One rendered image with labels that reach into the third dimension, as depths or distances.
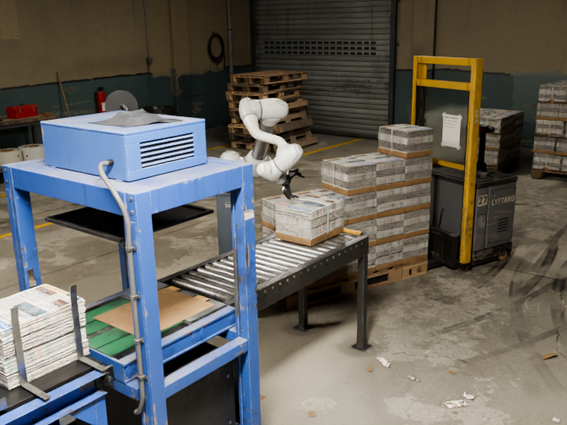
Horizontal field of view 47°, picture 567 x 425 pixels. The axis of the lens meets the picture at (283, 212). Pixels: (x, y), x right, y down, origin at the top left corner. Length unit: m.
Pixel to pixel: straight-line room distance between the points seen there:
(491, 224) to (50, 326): 4.28
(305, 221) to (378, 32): 8.54
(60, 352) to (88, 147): 0.86
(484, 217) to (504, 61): 5.70
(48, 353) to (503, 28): 9.68
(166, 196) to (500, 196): 4.05
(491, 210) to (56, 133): 4.10
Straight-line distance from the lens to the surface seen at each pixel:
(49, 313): 2.81
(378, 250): 5.49
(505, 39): 11.42
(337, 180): 5.27
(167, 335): 3.07
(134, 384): 2.91
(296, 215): 4.10
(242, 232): 2.99
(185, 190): 2.67
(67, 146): 3.00
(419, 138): 5.53
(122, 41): 12.03
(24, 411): 2.70
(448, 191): 6.14
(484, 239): 6.13
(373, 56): 12.43
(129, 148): 2.69
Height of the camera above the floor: 2.15
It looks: 16 degrees down
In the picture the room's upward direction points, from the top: 1 degrees counter-clockwise
